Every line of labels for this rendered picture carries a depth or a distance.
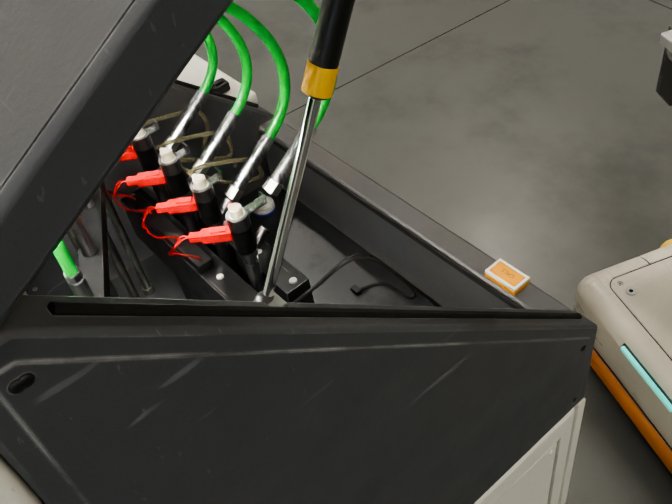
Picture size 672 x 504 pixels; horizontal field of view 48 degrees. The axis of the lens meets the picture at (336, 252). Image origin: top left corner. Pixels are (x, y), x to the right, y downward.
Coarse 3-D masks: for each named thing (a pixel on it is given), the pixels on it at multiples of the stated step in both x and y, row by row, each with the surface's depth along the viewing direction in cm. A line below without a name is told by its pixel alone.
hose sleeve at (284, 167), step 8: (296, 136) 92; (296, 144) 92; (288, 152) 92; (288, 160) 92; (280, 168) 92; (288, 168) 92; (272, 176) 93; (280, 176) 92; (288, 176) 93; (280, 184) 93
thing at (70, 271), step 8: (296, 0) 81; (304, 0) 81; (312, 0) 82; (304, 8) 82; (312, 8) 82; (312, 16) 83; (336, 80) 90; (320, 104) 91; (328, 104) 91; (320, 112) 91; (320, 120) 92; (56, 248) 76; (64, 248) 77; (56, 256) 77; (64, 256) 78; (64, 264) 78; (72, 264) 79; (64, 272) 79; (72, 272) 79; (80, 272) 80; (72, 280) 80
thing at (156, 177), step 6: (138, 174) 103; (144, 174) 103; (150, 174) 102; (156, 174) 102; (162, 174) 103; (126, 180) 103; (132, 180) 103; (138, 180) 103; (144, 180) 103; (150, 180) 103; (156, 180) 103; (162, 180) 103
